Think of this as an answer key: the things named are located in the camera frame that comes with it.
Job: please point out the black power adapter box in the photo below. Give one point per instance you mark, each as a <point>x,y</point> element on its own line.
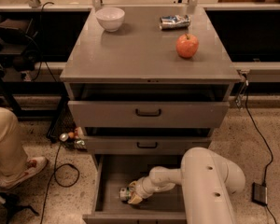
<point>259,194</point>

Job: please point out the grey middle drawer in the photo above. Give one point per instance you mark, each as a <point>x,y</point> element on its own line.
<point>145,141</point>

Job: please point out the grey drawer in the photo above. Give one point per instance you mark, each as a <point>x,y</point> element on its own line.
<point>117,172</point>
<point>160,106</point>
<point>145,141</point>

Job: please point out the crushed silver can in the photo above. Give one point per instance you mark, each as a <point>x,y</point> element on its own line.
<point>173,22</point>

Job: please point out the grey top drawer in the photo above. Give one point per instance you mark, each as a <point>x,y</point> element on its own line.
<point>160,106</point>

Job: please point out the white red sneaker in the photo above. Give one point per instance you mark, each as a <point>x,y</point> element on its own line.
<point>33,167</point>

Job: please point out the person's leg beige trousers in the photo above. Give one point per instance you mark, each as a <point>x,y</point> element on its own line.
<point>13,158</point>

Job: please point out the grey bottom drawer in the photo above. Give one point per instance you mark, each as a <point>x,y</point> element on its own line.
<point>117,172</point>

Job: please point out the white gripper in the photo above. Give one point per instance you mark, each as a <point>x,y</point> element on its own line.
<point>143,187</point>

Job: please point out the white bowl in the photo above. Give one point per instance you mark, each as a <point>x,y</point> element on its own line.
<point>110,18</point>

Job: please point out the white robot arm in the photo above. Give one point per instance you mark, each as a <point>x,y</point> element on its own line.
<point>207,181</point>

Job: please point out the items pile on floor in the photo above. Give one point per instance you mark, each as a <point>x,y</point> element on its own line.
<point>72,140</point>

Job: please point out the black equipment on left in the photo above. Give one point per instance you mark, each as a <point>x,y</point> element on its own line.
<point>18,49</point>

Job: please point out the grey drawer cabinet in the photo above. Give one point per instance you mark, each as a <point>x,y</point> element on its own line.
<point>139,54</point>

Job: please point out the red apple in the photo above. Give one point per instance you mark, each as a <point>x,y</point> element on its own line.
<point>186,45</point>

